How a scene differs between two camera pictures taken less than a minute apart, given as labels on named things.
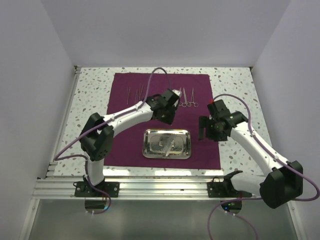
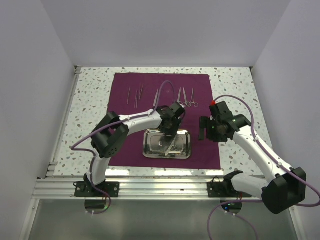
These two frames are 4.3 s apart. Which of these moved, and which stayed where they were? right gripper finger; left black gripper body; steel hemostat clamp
Moved: left black gripper body
Stayed: steel hemostat clamp; right gripper finger
